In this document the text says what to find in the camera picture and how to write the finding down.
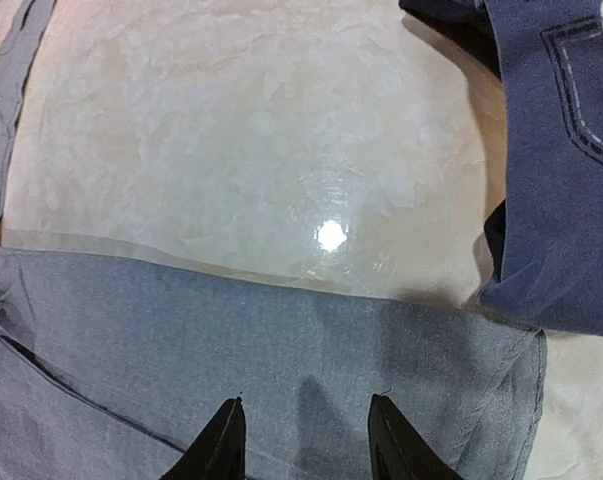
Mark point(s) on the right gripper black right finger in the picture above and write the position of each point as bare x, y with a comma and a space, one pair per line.
397, 450

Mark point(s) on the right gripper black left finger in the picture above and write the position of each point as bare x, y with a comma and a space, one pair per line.
219, 451

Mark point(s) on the grey garment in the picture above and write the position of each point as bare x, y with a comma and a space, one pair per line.
278, 201

